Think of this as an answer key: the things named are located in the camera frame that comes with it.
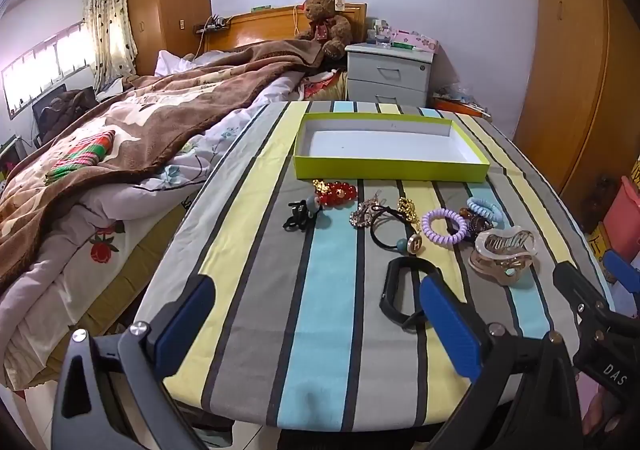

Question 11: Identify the pink floral tissue box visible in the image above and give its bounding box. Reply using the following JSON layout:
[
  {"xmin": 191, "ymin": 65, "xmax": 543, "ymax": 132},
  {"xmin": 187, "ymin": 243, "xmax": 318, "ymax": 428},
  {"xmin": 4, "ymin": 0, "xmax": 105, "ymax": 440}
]
[{"xmin": 392, "ymin": 30, "xmax": 439, "ymax": 54}]

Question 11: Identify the green shallow cardboard box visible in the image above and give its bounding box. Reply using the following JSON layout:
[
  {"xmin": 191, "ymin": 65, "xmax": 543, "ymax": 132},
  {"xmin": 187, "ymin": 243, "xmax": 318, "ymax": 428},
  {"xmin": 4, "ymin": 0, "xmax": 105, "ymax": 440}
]
[{"xmin": 293, "ymin": 112, "xmax": 490, "ymax": 184}]

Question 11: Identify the black hair tie with charm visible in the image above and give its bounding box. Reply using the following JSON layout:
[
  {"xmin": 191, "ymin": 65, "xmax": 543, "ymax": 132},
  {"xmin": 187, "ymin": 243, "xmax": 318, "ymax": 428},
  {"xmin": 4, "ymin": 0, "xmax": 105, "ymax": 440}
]
[{"xmin": 369, "ymin": 204, "xmax": 426, "ymax": 257}]

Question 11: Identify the brown fleece blanket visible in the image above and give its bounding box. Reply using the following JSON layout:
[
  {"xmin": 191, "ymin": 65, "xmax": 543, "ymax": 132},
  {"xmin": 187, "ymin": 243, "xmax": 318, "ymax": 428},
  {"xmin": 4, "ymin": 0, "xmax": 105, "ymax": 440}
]
[{"xmin": 1, "ymin": 40, "xmax": 323, "ymax": 290}]

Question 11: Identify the brown braided amber hair tie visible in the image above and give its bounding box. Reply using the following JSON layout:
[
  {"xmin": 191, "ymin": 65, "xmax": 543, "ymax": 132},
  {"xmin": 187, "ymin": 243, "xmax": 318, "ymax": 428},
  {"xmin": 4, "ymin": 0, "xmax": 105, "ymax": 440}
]
[{"xmin": 458, "ymin": 207, "xmax": 494, "ymax": 243}]

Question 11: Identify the brown teddy bear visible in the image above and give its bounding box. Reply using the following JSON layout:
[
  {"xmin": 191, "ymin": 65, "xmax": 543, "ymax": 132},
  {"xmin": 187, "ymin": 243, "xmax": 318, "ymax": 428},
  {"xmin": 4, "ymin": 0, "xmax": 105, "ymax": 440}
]
[{"xmin": 296, "ymin": 0, "xmax": 352, "ymax": 60}]

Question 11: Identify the person's right hand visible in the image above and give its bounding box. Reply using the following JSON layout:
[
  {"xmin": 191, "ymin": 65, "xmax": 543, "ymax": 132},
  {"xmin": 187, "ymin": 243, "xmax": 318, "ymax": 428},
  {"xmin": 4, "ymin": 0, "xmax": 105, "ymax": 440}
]
[{"xmin": 582, "ymin": 386, "xmax": 620, "ymax": 435}]

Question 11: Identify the yellow pillow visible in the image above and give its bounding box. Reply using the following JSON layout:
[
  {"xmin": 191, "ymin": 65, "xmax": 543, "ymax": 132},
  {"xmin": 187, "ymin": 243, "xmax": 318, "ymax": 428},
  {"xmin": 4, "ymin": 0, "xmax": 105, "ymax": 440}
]
[{"xmin": 298, "ymin": 70, "xmax": 347, "ymax": 101}]

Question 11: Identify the patterned curtain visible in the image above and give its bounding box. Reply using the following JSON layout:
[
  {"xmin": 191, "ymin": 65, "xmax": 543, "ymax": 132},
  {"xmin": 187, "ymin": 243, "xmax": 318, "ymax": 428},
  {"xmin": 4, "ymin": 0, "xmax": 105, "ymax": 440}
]
[{"xmin": 82, "ymin": 0, "xmax": 138, "ymax": 89}]

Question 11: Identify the orange storage box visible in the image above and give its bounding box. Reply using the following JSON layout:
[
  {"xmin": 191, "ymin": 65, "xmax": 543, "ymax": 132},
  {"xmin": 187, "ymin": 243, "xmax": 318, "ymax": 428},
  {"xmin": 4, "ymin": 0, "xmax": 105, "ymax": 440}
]
[{"xmin": 432, "ymin": 92, "xmax": 492, "ymax": 121}]

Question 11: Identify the purple spiral hair tie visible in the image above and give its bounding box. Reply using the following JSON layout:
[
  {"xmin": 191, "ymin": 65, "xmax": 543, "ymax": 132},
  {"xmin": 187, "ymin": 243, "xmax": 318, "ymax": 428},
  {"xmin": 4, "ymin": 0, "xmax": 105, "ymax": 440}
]
[{"xmin": 421, "ymin": 207, "xmax": 470, "ymax": 246}]

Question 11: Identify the black small hair claw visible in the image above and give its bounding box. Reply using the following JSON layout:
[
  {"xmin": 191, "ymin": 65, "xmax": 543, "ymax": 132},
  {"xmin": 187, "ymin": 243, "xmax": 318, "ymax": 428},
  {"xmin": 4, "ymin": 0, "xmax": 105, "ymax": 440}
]
[{"xmin": 283, "ymin": 196, "xmax": 322, "ymax": 231}]

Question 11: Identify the gold chain bracelet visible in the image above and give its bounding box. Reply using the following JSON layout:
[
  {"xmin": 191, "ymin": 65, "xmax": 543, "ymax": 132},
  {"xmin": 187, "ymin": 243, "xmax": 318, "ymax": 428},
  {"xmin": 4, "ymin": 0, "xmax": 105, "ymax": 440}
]
[{"xmin": 396, "ymin": 195, "xmax": 422, "ymax": 235}]

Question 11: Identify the red green folded cloth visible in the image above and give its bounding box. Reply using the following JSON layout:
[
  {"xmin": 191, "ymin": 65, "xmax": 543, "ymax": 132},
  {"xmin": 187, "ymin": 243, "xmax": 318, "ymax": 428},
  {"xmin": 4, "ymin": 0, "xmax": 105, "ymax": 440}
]
[{"xmin": 44, "ymin": 130, "xmax": 115, "ymax": 186}]

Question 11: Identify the striped tablecloth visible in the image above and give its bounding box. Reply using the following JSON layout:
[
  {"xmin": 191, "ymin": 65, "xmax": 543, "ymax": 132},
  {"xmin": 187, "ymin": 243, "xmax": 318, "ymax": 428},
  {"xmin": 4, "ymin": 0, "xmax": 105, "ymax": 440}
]
[{"xmin": 138, "ymin": 102, "xmax": 606, "ymax": 432}]

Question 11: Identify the rose gold hair clip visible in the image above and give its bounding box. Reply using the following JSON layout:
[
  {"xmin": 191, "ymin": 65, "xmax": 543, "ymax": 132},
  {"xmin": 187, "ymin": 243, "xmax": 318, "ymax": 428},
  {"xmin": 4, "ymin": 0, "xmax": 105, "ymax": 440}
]
[{"xmin": 349, "ymin": 196, "xmax": 386, "ymax": 229}]

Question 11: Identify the grey bedside drawer cabinet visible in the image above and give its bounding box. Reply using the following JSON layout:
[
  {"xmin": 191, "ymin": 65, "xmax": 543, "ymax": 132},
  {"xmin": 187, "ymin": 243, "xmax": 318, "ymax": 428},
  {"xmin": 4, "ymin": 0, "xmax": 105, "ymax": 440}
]
[{"xmin": 346, "ymin": 44, "xmax": 434, "ymax": 108}]

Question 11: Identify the light blue spiral hair tie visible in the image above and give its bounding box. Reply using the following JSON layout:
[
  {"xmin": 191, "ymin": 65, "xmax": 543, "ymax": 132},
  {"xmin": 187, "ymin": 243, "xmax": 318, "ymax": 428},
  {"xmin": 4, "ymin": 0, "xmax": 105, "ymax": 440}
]
[{"xmin": 465, "ymin": 195, "xmax": 506, "ymax": 227}]

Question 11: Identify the translucent pink hair claw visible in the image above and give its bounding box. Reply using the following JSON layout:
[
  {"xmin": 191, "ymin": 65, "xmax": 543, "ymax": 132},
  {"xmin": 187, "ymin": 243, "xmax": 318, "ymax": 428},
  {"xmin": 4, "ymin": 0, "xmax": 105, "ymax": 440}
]
[{"xmin": 469, "ymin": 226, "xmax": 537, "ymax": 286}]

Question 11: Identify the wooden headboard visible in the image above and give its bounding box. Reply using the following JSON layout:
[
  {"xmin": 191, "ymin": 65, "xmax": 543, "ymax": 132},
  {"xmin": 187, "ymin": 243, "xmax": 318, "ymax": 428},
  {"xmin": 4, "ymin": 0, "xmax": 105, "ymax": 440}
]
[{"xmin": 203, "ymin": 0, "xmax": 367, "ymax": 52}]

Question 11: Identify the wooden door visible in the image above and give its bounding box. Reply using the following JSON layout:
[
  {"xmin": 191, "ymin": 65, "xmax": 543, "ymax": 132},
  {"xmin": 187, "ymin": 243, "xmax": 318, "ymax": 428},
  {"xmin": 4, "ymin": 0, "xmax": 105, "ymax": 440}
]
[{"xmin": 514, "ymin": 0, "xmax": 639, "ymax": 222}]

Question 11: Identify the red bead bracelet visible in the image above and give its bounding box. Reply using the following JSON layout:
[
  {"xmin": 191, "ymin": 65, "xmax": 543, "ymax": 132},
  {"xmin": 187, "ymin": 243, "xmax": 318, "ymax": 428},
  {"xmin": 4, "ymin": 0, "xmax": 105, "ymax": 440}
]
[{"xmin": 311, "ymin": 178, "xmax": 359, "ymax": 208}]

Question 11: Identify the black wristband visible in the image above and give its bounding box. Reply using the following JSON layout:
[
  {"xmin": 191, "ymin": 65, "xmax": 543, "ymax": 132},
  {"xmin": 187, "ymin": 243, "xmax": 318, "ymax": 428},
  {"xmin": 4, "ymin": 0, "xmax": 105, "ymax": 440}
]
[{"xmin": 380, "ymin": 256, "xmax": 442, "ymax": 332}]

